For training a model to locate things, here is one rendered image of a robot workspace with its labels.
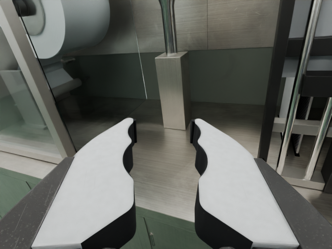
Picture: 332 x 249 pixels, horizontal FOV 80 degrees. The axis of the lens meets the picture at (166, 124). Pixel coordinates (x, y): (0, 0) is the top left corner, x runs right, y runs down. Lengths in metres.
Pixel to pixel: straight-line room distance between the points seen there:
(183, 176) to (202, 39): 0.57
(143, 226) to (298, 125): 0.47
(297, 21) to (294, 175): 0.34
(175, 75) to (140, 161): 0.30
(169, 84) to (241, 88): 0.36
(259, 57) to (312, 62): 0.44
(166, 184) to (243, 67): 0.58
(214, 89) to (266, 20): 0.32
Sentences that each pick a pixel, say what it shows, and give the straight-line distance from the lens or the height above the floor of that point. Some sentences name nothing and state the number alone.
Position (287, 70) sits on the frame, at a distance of 0.47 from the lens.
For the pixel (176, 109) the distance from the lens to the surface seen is 0.73.
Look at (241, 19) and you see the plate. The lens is 0.88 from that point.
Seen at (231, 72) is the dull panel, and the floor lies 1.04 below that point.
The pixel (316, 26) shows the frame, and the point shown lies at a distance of 0.44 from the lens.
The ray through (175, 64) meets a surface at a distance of 0.67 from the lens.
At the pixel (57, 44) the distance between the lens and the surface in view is 0.67.
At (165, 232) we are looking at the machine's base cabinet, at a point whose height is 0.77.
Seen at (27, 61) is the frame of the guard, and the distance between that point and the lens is 0.60.
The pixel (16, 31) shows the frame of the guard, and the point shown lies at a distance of 0.60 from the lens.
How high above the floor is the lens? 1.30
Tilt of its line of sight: 29 degrees down
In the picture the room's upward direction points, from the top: 7 degrees counter-clockwise
